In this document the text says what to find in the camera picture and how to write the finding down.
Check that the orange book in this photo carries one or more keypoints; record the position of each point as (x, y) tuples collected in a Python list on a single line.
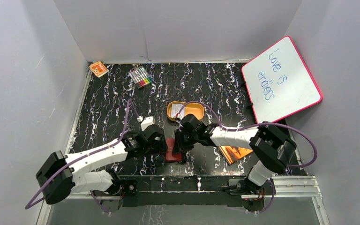
[(234, 154)]

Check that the stack of remaining cards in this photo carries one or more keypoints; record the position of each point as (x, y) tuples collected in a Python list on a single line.
[(175, 109)]

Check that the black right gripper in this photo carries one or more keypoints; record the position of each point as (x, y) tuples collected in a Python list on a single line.
[(179, 146)]

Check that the red leather card holder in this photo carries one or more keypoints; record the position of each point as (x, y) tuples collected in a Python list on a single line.
[(170, 155)]

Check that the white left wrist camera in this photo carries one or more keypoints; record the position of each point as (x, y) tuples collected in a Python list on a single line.
[(145, 121)]

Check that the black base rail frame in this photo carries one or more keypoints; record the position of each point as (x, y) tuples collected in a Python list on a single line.
[(232, 191)]

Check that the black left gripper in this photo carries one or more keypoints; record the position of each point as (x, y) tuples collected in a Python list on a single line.
[(159, 146)]

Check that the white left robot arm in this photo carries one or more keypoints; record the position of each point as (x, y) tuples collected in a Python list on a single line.
[(62, 175)]

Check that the pink framed whiteboard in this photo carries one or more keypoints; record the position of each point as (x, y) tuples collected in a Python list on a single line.
[(279, 83)]

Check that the small orange card box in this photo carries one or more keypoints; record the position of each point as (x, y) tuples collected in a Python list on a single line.
[(98, 68)]

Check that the pack of coloured markers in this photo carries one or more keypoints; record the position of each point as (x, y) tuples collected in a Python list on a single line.
[(140, 77)]

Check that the orange oval tray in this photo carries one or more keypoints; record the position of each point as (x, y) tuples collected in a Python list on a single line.
[(195, 109)]

